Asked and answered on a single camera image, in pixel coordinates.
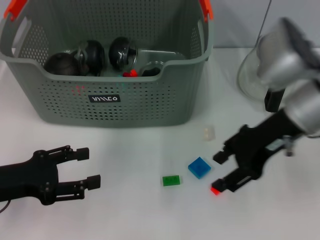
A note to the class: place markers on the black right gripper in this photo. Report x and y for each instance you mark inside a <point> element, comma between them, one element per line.
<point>260,140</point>

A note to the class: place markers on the green toy brick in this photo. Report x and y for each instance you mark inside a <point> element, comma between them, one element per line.
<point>170,180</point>

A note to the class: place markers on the dark clay teapot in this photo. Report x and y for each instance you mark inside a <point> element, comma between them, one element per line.
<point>60,63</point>

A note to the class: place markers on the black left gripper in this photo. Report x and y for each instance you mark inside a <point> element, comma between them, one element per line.
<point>32,177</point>

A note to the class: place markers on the glass teacup black holder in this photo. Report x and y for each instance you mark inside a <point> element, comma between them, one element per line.
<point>121,53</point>
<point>150,70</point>
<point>93,57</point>

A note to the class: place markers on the blue square toy plate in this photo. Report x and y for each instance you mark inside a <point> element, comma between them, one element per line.
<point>199,168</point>

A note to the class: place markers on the white toy brick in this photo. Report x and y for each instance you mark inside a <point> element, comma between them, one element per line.
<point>208,132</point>

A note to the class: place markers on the grey perforated plastic storage bin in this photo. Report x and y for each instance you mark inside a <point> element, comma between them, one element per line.
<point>150,110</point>

